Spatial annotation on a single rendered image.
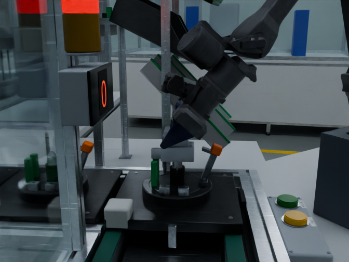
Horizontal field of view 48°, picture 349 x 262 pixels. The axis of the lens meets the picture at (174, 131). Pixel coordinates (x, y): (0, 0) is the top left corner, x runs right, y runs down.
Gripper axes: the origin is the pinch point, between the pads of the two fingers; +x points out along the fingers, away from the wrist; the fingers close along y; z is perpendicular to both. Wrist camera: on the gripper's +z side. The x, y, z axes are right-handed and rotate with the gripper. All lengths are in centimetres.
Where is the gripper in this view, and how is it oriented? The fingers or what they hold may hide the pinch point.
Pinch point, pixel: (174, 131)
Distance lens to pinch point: 75.5
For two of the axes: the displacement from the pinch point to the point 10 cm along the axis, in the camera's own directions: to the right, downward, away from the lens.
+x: -6.5, 7.1, 2.5
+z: -7.5, -6.5, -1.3
